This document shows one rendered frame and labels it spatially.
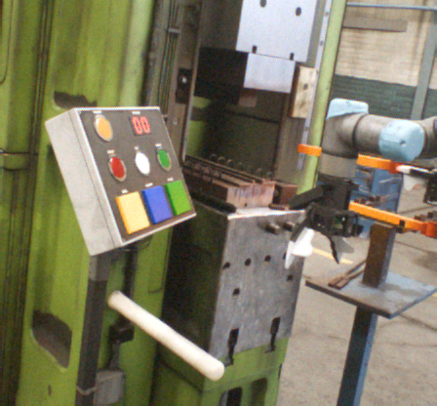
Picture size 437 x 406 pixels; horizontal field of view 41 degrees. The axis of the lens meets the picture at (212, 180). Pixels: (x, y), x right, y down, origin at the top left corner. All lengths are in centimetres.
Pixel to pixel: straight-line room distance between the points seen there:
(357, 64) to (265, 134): 820
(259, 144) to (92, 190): 104
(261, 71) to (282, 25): 15
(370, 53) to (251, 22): 852
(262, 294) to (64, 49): 97
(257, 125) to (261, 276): 57
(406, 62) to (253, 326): 823
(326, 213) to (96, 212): 45
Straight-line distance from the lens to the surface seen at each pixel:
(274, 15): 172
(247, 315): 184
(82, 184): 116
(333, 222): 117
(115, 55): 160
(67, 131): 117
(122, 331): 176
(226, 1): 168
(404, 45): 989
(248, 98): 182
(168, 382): 199
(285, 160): 206
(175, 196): 134
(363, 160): 162
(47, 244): 202
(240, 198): 174
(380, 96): 998
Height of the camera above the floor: 132
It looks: 11 degrees down
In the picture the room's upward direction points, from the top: 8 degrees clockwise
